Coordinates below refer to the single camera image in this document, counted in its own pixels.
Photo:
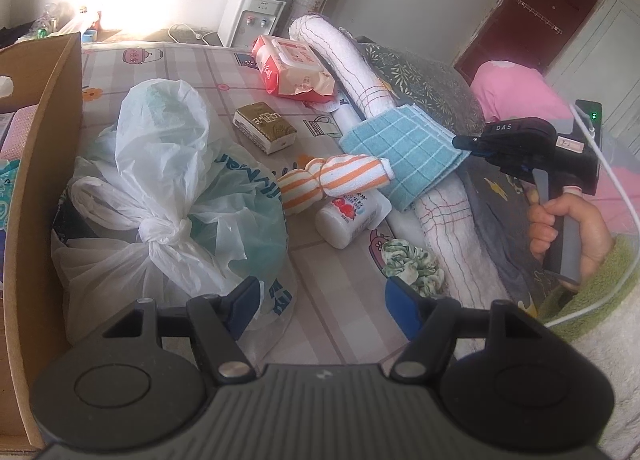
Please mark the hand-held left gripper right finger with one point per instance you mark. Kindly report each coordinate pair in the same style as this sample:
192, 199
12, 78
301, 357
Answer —
402, 307

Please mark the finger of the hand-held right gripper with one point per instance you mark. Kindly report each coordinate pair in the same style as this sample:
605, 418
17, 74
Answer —
467, 141

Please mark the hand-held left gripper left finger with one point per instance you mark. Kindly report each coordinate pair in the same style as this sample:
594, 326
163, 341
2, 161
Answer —
247, 297

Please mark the teal checked cloth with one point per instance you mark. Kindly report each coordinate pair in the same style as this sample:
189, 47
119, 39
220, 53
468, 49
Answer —
400, 154

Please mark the white plastic bag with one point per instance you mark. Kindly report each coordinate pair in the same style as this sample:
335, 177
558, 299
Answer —
165, 139

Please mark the brown cardboard box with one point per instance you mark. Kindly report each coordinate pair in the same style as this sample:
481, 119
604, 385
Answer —
45, 139

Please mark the pink cloth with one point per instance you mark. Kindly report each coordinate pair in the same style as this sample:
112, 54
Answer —
17, 132

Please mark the person's right forearm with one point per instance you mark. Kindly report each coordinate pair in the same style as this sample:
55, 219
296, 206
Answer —
615, 290

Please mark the person's right hand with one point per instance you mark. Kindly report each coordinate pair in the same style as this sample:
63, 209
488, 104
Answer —
592, 235

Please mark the pink pillow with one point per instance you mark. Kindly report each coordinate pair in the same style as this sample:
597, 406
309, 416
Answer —
520, 89

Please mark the green scrunchie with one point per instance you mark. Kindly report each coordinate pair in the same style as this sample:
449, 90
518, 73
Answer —
405, 255

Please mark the leaf patterned pillow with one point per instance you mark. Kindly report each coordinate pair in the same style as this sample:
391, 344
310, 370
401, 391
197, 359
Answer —
425, 79

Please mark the grey star printed blanket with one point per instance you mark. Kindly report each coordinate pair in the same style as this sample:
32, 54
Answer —
500, 220

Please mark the white bottle red label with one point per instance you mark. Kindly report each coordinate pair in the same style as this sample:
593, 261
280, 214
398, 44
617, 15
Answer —
345, 217

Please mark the white door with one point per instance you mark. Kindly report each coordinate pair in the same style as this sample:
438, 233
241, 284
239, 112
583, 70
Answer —
615, 64

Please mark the orange striped white towel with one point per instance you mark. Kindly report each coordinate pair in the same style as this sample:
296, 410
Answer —
350, 174

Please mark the dark red door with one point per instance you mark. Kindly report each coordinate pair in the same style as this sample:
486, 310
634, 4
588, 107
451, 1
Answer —
540, 14

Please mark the white quilted blanket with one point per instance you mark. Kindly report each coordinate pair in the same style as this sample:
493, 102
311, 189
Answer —
340, 54

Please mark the brown white tissue pack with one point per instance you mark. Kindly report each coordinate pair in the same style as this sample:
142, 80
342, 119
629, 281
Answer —
265, 127

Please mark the red wet wipes pack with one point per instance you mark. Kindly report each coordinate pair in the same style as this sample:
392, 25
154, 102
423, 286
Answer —
285, 59

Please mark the plaid printed bed mattress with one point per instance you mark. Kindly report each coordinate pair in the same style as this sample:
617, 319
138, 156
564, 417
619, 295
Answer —
210, 74

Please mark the teal printed tissue pack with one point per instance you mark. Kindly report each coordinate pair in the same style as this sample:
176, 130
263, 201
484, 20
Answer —
9, 220

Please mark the white water dispenser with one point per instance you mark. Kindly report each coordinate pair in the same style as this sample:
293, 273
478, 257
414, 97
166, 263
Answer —
245, 14

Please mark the small blue tub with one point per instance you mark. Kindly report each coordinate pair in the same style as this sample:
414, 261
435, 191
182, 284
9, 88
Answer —
90, 34

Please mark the black cloth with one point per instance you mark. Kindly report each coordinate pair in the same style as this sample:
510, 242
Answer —
12, 34

